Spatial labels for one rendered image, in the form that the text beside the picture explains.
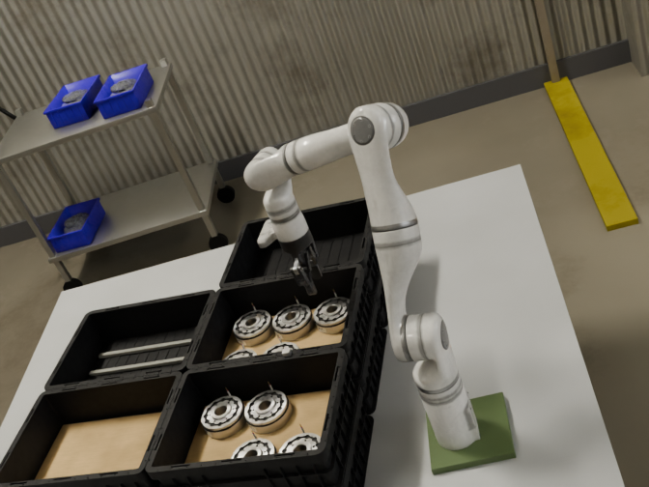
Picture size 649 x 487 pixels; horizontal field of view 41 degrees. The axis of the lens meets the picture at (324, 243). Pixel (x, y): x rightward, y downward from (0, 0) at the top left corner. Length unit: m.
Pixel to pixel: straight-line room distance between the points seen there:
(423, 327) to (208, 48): 3.14
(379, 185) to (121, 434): 0.92
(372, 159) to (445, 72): 3.02
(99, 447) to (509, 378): 0.97
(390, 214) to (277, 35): 2.98
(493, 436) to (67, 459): 1.00
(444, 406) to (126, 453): 0.76
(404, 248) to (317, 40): 2.98
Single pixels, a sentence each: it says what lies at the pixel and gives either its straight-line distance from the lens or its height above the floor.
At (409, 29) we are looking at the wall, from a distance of 4.56.
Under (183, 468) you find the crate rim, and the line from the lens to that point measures 1.85.
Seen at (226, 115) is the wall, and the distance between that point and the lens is 4.78.
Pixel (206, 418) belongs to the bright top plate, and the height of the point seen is 0.86.
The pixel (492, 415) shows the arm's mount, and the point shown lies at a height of 0.72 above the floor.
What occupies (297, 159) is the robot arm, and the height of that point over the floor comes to 1.33.
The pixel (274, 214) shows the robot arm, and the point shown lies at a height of 1.20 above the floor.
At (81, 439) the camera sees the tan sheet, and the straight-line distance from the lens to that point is 2.25.
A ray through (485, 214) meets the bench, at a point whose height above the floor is 0.70.
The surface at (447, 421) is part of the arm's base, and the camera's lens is 1.85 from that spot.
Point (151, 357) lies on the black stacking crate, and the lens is 2.36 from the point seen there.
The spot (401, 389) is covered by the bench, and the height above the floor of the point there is 0.70.
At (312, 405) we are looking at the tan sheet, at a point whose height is 0.83.
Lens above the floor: 2.12
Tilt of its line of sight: 32 degrees down
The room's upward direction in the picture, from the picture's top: 23 degrees counter-clockwise
